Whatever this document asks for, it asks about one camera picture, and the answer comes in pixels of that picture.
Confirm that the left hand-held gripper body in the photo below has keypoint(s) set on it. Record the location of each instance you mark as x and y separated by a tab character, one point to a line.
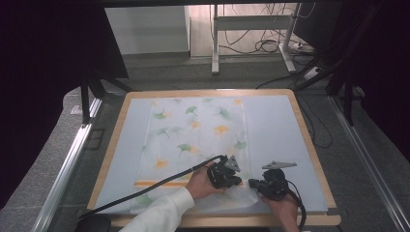
220	175

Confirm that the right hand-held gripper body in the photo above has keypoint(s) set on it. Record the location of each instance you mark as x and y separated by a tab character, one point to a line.
275	187

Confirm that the white leaf-print pillowcase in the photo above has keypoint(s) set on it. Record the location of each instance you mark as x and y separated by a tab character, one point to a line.
193	135

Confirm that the person's left hand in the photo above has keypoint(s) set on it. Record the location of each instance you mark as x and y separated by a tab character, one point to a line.
199	185

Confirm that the person's right hand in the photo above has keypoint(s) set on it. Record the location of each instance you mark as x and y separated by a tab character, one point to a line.
286	212

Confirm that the wooden table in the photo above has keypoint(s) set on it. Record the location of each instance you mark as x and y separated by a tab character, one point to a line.
219	221

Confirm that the white table mat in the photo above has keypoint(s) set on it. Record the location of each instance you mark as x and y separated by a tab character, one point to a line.
280	129

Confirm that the black metal stand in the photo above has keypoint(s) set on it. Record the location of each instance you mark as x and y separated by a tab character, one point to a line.
85	100
347	96

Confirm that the white power strip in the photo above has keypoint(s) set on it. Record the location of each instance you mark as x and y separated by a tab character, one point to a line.
312	73

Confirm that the dark floor grille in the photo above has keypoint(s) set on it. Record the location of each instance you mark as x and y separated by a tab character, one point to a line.
95	138

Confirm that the white panel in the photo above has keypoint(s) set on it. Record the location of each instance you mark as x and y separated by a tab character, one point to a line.
146	30

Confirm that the dark curtain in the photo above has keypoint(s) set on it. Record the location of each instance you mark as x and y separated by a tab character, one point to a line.
383	64
42	80

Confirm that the aluminium floor rail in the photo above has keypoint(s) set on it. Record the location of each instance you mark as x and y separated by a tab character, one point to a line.
370	167
69	161

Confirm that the white metal desk frame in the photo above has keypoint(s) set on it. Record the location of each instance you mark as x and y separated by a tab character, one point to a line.
251	22

